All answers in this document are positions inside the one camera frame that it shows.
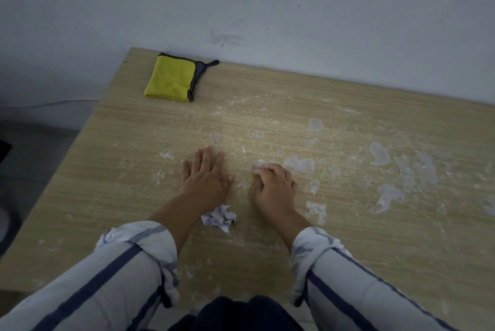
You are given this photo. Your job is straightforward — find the person's left hand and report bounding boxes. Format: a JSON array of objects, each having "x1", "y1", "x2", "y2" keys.
[{"x1": 180, "y1": 145, "x2": 235, "y2": 208}]

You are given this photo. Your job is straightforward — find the person's right hand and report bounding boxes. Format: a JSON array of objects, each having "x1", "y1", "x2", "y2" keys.
[{"x1": 252, "y1": 163, "x2": 299, "y2": 220}]

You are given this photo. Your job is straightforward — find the person's left forearm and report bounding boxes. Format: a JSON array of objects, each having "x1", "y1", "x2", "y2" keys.
[{"x1": 0, "y1": 191, "x2": 217, "y2": 331}]

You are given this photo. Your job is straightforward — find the person's right forearm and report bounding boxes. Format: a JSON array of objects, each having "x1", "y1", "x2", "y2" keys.
[{"x1": 271, "y1": 207, "x2": 463, "y2": 331}]

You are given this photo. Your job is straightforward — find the crumpled white paper ball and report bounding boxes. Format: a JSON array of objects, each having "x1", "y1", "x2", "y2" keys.
[{"x1": 200, "y1": 204, "x2": 238, "y2": 233}]

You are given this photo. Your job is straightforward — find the yellow cloth with grey edge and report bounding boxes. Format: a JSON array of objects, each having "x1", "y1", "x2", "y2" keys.
[{"x1": 144, "y1": 52, "x2": 220, "y2": 103}]

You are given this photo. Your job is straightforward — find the white sticker residue patches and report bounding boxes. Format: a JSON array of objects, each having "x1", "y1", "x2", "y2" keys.
[{"x1": 153, "y1": 97, "x2": 495, "y2": 227}]

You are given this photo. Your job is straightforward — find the person's dark trousers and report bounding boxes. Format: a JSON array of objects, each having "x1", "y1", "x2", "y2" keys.
[{"x1": 166, "y1": 295, "x2": 307, "y2": 331}]

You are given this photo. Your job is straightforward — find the thin white cable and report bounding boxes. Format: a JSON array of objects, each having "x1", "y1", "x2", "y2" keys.
[{"x1": 0, "y1": 99, "x2": 99, "y2": 108}]

